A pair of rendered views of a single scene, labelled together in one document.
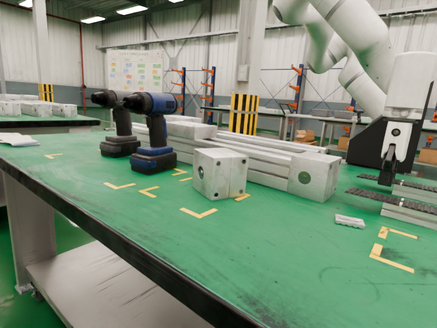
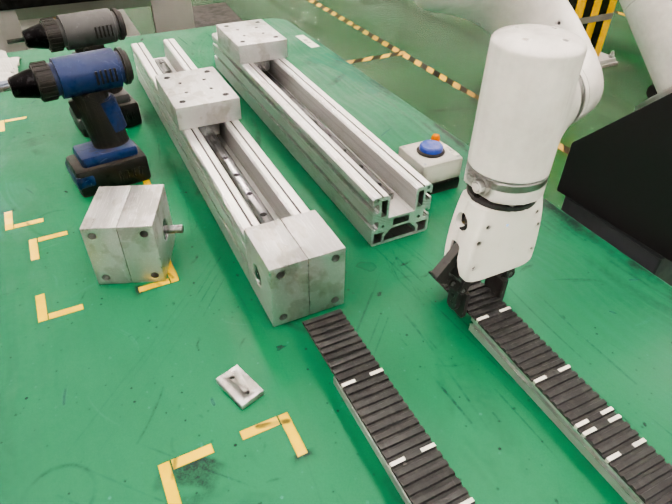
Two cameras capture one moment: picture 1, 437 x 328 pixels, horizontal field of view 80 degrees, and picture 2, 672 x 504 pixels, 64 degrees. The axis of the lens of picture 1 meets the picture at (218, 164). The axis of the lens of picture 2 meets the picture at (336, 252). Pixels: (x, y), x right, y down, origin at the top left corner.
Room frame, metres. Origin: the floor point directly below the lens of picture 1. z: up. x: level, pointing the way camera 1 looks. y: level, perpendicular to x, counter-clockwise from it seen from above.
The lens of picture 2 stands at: (0.17, -0.51, 1.29)
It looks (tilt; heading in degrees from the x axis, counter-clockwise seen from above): 39 degrees down; 25
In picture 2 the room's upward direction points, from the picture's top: 1 degrees clockwise
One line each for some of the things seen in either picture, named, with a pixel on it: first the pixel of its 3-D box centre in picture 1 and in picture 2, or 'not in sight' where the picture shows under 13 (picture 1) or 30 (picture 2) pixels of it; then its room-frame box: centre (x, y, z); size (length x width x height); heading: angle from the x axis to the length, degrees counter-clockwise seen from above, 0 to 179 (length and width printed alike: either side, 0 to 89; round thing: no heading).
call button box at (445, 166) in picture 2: not in sight; (424, 167); (0.97, -0.30, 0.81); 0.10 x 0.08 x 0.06; 142
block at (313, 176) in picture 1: (315, 174); (303, 264); (0.64, -0.25, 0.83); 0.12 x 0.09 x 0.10; 142
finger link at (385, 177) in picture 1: (385, 174); (451, 293); (0.66, -0.44, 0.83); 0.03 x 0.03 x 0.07; 52
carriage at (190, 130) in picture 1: (188, 133); (198, 103); (0.90, 0.11, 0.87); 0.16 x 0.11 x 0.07; 52
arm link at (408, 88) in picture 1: (409, 81); (525, 102); (0.70, -0.46, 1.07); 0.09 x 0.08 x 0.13; 159
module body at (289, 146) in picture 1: (222, 142); (295, 110); (1.05, -0.01, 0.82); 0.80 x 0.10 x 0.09; 52
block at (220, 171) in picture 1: (223, 171); (140, 233); (0.60, -0.01, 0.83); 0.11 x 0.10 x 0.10; 121
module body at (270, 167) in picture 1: (188, 147); (202, 128); (0.90, 0.11, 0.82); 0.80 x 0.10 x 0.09; 52
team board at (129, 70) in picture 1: (135, 94); not in sight; (6.32, 2.06, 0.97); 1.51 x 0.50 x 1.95; 72
